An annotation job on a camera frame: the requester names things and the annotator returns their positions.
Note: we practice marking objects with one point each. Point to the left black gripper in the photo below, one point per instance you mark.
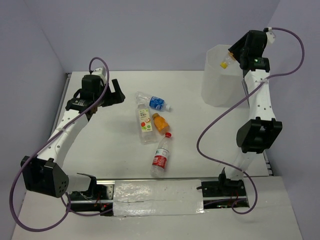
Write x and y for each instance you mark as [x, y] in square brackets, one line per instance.
[118, 97]

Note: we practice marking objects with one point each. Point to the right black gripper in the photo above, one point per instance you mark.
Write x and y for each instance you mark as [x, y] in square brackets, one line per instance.
[235, 48]

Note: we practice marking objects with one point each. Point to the crushed clear bottle yellow cap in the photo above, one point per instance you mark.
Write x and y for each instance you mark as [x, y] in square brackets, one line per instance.
[228, 60]

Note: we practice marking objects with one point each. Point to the orange juice bottle gold cap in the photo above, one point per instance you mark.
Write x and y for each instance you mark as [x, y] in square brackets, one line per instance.
[160, 123]

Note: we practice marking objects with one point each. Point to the red cap water bottle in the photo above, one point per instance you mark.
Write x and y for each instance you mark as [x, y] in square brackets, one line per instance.
[161, 156]

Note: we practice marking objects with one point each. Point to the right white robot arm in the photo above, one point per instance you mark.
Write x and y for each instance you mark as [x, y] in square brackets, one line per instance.
[262, 128]

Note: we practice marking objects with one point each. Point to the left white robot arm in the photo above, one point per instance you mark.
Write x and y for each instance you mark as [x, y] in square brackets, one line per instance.
[43, 173]

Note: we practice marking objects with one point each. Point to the white plastic bin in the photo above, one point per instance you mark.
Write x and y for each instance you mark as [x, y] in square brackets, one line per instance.
[221, 87]

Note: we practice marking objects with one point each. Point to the apple juice clear bottle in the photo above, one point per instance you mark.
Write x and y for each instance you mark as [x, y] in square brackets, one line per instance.
[146, 129]

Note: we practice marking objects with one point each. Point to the blue label clear bottle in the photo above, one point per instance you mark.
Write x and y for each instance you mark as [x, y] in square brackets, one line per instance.
[152, 101]

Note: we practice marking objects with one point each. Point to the silver tape sheet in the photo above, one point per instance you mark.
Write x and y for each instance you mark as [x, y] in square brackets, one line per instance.
[157, 198]

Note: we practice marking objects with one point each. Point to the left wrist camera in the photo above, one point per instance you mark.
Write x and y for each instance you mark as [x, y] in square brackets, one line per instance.
[100, 71]

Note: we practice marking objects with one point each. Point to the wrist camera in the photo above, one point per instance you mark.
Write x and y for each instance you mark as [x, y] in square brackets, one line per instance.
[100, 71]
[271, 37]

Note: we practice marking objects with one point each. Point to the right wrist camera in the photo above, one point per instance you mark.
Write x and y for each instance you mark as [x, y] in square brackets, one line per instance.
[271, 37]

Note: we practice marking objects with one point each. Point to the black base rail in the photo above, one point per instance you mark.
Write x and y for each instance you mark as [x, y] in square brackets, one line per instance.
[102, 198]

